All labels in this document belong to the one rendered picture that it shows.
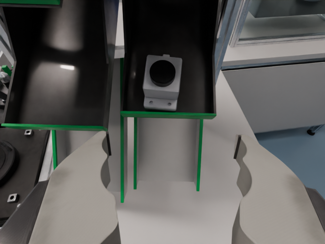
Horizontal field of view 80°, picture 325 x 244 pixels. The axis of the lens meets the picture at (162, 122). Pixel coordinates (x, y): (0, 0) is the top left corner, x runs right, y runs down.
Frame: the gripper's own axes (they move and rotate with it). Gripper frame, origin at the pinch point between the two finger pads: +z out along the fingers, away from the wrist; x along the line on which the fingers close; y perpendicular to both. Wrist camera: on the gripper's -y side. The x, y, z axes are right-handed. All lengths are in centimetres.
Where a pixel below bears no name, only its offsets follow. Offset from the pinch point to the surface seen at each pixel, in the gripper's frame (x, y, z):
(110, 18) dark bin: -8.3, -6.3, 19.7
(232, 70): 33, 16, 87
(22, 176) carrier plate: -33.0, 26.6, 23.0
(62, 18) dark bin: -16.8, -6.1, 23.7
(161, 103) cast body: -0.9, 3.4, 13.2
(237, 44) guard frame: 35, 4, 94
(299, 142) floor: 115, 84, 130
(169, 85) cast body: -0.1, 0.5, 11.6
